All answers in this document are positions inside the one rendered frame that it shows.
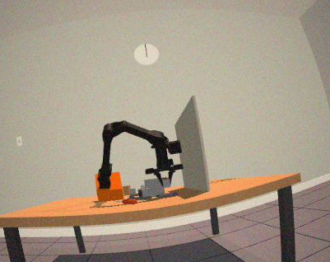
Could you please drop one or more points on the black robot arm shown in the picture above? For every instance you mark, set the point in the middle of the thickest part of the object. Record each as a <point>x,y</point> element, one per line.
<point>158,140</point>

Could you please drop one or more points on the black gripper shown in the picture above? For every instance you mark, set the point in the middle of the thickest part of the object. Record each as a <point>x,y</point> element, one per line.
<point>172,169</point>

